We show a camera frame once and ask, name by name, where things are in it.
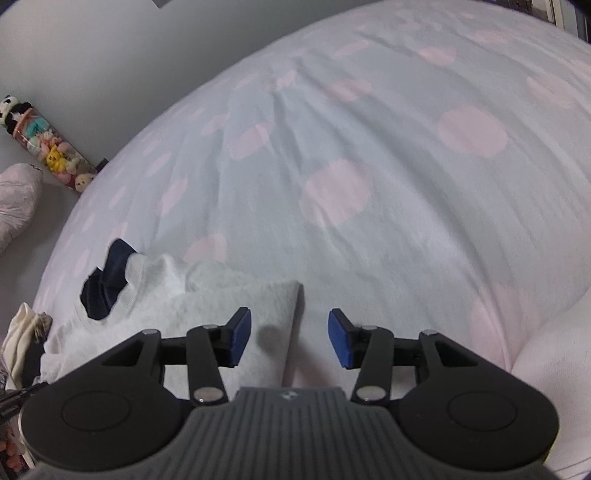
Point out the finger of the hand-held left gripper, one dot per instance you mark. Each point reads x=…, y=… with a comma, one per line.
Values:
x=18, y=396

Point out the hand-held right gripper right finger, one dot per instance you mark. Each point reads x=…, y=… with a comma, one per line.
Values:
x=339, y=339

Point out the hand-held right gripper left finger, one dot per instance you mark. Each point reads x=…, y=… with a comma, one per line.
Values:
x=240, y=337

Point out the white printed sweatshirt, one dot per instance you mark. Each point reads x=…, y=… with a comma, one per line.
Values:
x=258, y=304

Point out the black garment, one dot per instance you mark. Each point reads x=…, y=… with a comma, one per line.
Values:
x=32, y=364

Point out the cream garment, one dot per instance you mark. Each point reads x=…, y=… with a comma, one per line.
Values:
x=21, y=337

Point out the bed with pink dotted sheet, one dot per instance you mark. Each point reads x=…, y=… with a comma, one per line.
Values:
x=392, y=138

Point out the cream cloth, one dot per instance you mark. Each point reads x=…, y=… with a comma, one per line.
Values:
x=558, y=378

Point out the clear tube of plush toys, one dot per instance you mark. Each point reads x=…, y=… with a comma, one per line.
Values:
x=51, y=147

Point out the dark wall socket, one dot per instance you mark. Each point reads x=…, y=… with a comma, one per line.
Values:
x=101, y=164

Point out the grey wall plate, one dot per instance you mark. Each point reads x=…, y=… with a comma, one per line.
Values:
x=161, y=2

